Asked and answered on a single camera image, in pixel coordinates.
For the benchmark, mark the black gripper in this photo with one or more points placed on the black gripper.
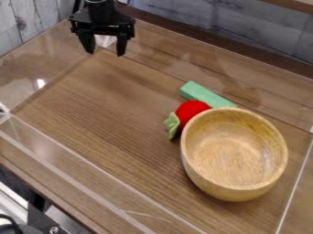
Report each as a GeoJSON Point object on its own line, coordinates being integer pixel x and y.
{"type": "Point", "coordinates": [98, 16]}

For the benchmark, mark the green rectangular block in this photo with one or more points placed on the green rectangular block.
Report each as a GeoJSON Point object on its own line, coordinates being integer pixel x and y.
{"type": "Point", "coordinates": [194, 92]}

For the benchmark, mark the red plush fruit green leaves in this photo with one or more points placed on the red plush fruit green leaves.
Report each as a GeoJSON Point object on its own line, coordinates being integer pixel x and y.
{"type": "Point", "coordinates": [182, 115]}

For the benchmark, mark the wooden bowl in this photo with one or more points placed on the wooden bowl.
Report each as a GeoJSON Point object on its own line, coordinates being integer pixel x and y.
{"type": "Point", "coordinates": [234, 153]}

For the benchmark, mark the clear acrylic enclosure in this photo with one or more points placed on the clear acrylic enclosure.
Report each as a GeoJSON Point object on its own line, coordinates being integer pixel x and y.
{"type": "Point", "coordinates": [83, 138]}

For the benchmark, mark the black metal bracket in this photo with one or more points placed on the black metal bracket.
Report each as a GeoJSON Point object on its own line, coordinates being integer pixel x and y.
{"type": "Point", "coordinates": [42, 222]}

